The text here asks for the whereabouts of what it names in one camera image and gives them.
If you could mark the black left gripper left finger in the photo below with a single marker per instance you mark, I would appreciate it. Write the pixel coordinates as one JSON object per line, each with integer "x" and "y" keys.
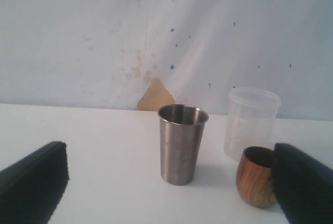
{"x": 32, "y": 187}

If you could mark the stainless steel cup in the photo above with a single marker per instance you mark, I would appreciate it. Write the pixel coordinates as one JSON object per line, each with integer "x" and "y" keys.
{"x": 181, "y": 129}

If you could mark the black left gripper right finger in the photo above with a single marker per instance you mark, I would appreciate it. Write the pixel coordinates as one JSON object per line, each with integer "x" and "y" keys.
{"x": 302, "y": 185}

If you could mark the brown wooden cup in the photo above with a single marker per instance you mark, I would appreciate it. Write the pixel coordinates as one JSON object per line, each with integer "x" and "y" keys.
{"x": 253, "y": 177}

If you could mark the translucent plastic container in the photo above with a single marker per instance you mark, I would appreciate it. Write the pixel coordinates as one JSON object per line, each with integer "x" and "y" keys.
{"x": 251, "y": 116}

